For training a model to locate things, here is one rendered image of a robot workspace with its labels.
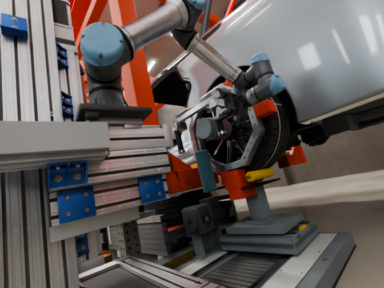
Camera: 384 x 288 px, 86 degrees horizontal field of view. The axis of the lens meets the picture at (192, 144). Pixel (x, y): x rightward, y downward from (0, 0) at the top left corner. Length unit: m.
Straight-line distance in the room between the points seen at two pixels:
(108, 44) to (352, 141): 5.95
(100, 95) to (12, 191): 0.39
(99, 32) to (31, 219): 0.59
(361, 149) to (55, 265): 6.03
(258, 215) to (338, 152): 5.04
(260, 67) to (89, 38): 0.64
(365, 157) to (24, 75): 6.12
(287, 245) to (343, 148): 5.18
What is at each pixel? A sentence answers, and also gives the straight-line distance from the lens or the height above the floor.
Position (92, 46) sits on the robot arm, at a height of 0.96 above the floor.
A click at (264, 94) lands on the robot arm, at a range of 0.93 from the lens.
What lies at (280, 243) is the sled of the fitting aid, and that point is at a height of 0.15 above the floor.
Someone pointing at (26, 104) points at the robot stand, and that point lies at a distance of 0.92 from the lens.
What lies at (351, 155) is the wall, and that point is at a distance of 6.27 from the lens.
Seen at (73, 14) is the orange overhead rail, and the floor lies 2.98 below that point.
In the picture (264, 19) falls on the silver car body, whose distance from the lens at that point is 1.62.
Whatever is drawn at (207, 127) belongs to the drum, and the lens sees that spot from 1.22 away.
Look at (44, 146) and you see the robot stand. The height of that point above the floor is 0.67.
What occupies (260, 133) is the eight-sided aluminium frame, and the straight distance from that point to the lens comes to 1.20.
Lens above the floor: 0.51
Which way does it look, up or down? 12 degrees up
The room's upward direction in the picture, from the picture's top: 13 degrees counter-clockwise
